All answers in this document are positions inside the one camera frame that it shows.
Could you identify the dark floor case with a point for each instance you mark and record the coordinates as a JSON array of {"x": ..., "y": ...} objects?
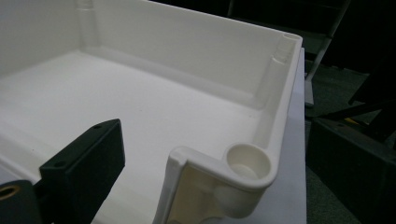
[{"x": 351, "y": 168}]

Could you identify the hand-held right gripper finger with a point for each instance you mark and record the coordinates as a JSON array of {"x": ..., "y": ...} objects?
[{"x": 84, "y": 165}]

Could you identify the white plastic box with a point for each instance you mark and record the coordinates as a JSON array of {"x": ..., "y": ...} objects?
[{"x": 155, "y": 109}]

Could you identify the white metal stand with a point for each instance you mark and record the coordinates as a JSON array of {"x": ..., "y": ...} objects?
[{"x": 317, "y": 62}]

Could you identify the white table sheet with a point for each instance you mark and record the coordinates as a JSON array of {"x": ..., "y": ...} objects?
[{"x": 294, "y": 161}]

